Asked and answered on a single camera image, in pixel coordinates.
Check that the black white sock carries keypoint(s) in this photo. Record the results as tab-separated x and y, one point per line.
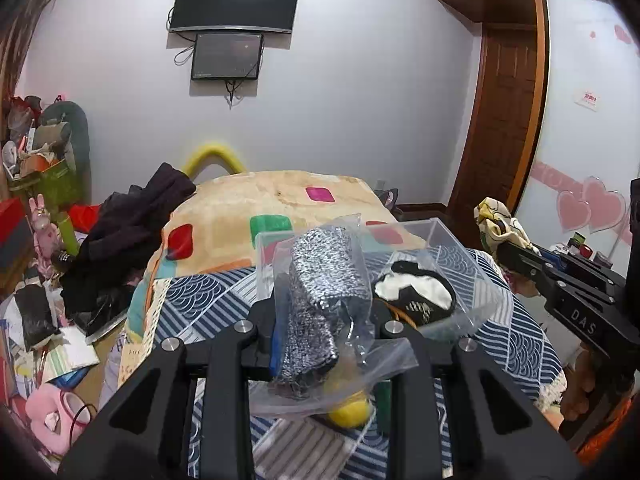
414	295

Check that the curved black television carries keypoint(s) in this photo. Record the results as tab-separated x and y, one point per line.
253	15

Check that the yellow curved pillow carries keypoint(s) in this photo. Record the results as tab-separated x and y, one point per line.
213	153

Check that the dark clothes pile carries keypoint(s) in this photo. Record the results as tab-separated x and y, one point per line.
98	284

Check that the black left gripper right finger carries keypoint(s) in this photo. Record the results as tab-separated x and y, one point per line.
495	431

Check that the floral fabric scrunchie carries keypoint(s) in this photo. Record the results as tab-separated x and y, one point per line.
497	227

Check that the clear plastic storage box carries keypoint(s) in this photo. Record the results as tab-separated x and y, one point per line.
428	243

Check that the yellow felt ball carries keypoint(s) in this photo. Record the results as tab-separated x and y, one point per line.
353	413

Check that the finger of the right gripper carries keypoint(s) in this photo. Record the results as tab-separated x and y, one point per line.
528	262

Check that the right hand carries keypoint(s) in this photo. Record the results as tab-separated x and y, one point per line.
581	380

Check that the pink plush slipper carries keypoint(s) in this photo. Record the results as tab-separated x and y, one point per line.
57	417

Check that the beige colourful patch blanket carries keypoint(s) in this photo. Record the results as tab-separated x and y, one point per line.
215	229

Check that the green cardboard box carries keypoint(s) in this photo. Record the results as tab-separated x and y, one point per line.
59	186

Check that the bagged grey knitted cloth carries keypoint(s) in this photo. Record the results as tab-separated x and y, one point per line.
325	352

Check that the red box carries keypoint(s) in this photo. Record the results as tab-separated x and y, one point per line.
15	233

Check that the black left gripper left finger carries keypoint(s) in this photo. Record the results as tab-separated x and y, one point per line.
144	431

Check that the pink bunny doll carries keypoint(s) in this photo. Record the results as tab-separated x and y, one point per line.
47	238

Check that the small wall monitor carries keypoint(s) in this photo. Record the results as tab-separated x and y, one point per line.
227	56

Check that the brown wooden door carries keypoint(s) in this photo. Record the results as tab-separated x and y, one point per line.
492	160

